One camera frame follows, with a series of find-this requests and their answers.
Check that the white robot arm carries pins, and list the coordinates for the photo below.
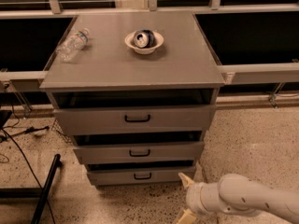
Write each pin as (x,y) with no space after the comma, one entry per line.
(236,195)

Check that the metal window railing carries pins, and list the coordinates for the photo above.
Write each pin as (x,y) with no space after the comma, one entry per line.
(48,9)

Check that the white ceramic bowl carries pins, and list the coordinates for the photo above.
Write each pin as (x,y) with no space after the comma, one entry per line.
(130,43)

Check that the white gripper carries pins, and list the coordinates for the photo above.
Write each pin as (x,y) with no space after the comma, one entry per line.
(193,197)

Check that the crushed blue soda can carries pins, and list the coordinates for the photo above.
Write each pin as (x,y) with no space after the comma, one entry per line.
(144,39)

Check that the clear plastic water bottle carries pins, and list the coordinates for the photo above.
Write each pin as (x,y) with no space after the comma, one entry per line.
(73,45)

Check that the grey drawer cabinet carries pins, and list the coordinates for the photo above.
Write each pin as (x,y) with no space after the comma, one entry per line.
(107,73)

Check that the grey drawer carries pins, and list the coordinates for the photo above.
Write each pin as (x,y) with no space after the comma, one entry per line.
(147,119)
(150,152)
(143,176)

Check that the grey middle drawer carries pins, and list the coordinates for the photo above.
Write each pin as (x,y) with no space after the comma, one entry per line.
(150,152)

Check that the grey bottom drawer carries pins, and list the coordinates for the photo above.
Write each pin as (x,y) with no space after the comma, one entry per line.
(143,176)

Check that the black stand leg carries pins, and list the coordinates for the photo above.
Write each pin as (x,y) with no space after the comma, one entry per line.
(40,193)

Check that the grey top drawer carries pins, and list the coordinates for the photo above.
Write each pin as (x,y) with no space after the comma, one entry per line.
(147,119)

